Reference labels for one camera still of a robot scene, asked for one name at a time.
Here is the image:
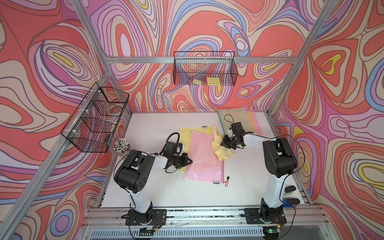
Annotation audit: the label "yellow microfiber cloth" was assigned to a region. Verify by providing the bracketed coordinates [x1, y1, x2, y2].
[211, 125, 235, 161]

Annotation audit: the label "clear mesh document bag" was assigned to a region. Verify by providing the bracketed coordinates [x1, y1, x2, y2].
[217, 108, 253, 134]

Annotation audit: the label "pale yellow document bag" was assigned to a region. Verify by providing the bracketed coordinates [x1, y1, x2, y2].
[178, 125, 213, 172]

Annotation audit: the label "pink mesh document bag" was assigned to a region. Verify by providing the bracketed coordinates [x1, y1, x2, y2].
[253, 112, 264, 136]

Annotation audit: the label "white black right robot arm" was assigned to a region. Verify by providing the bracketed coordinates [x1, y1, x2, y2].
[221, 122, 298, 219]

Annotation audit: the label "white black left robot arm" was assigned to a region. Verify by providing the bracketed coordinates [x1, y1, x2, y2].
[114, 142, 193, 215]

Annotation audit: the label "yellow sticky notes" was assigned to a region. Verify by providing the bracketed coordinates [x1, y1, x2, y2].
[192, 77, 222, 86]

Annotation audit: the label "blue grey stapler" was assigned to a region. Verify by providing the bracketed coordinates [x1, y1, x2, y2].
[283, 186, 301, 208]

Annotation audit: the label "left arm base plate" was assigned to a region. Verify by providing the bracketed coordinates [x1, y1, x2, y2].
[122, 209, 167, 226]

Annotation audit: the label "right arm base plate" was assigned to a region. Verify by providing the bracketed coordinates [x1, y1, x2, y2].
[241, 207, 287, 226]

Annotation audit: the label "black wire basket back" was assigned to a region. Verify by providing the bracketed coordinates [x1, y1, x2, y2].
[173, 50, 239, 86]

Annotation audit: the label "black wire basket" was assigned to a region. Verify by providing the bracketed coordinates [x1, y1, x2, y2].
[61, 83, 129, 153]
[173, 50, 239, 86]

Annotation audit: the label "black wire basket left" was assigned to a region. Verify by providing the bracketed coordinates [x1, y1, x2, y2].
[61, 83, 129, 153]

